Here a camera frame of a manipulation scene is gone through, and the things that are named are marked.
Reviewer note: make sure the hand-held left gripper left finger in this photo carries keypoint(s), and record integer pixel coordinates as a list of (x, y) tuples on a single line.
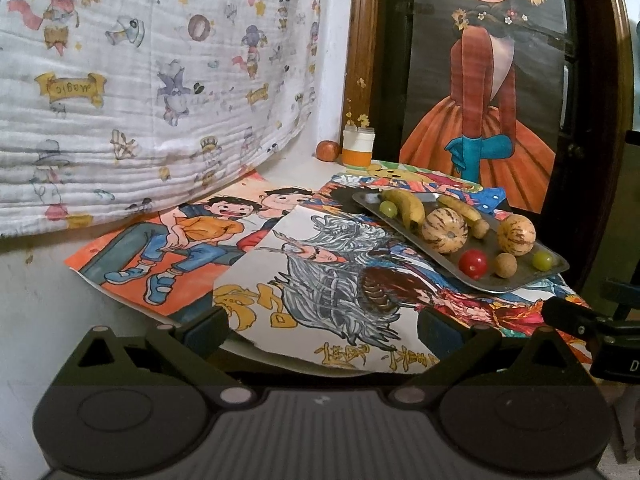
[(207, 329)]

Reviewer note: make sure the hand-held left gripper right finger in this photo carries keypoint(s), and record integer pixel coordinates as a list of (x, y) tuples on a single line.
[(440, 331)]

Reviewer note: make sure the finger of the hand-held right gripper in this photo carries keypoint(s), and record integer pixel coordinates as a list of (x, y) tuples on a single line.
[(570, 317)]

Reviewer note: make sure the metal tray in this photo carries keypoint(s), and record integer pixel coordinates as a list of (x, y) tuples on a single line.
[(525, 277)]

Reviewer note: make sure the green grape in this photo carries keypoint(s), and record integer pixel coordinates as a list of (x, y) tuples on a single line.
[(543, 260), (388, 208)]

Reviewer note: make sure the red tomato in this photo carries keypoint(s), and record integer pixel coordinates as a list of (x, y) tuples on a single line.
[(473, 264)]

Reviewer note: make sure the round brown fruit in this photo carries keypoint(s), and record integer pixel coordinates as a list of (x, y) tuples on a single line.
[(505, 265)]

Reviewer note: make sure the striped tan melon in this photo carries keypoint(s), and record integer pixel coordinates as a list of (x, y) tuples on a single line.
[(444, 231), (517, 235)]

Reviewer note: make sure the small oval brown fruit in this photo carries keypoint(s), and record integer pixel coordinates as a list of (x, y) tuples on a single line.
[(481, 228)]

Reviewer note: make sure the brown-tipped yellow sweet potato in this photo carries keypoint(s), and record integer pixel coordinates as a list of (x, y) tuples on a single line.
[(459, 208)]

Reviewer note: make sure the large yellow banana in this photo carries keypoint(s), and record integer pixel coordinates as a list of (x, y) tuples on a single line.
[(407, 207)]

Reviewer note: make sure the red flame figure drawing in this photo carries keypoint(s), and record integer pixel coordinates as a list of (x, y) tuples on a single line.
[(450, 305)]

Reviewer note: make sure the orange cartoon boys drawing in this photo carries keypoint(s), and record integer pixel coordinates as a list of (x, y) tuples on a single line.
[(150, 255)]

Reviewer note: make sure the grey-haired figure drawing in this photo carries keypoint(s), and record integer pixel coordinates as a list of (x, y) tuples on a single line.
[(310, 300)]

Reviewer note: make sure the colourful bear drawing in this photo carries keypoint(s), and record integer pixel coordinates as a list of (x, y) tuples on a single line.
[(450, 180)]

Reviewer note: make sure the white and orange jar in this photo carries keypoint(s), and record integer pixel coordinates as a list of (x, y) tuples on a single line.
[(358, 150)]

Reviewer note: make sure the small red apple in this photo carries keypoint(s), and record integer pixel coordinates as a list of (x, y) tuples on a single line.
[(327, 151)]

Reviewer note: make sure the dried yellow flower sprig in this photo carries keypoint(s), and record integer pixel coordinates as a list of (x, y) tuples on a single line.
[(361, 120)]

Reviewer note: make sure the white cartoon printed blanket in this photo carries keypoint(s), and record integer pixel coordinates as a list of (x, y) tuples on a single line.
[(125, 85)]

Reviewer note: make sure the wall poster of girl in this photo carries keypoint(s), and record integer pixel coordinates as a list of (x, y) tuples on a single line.
[(485, 110)]

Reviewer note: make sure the brown wooden frame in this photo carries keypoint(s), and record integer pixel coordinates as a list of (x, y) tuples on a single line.
[(362, 35)]

